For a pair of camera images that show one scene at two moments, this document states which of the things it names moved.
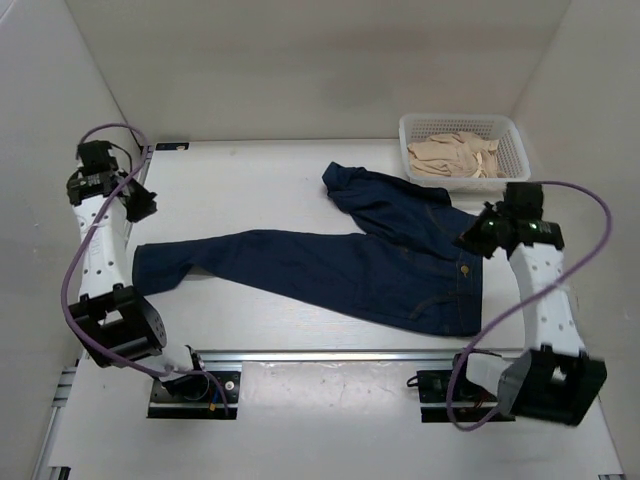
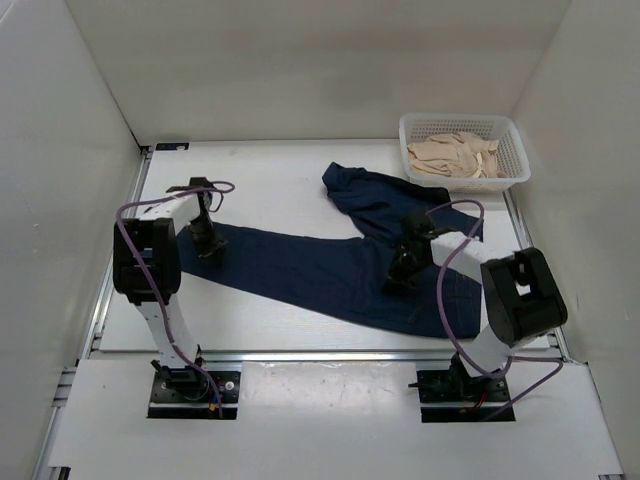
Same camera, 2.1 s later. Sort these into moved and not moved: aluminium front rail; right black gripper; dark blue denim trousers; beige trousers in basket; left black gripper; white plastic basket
Moved: right black gripper; left black gripper
Not moved: white plastic basket; dark blue denim trousers; aluminium front rail; beige trousers in basket
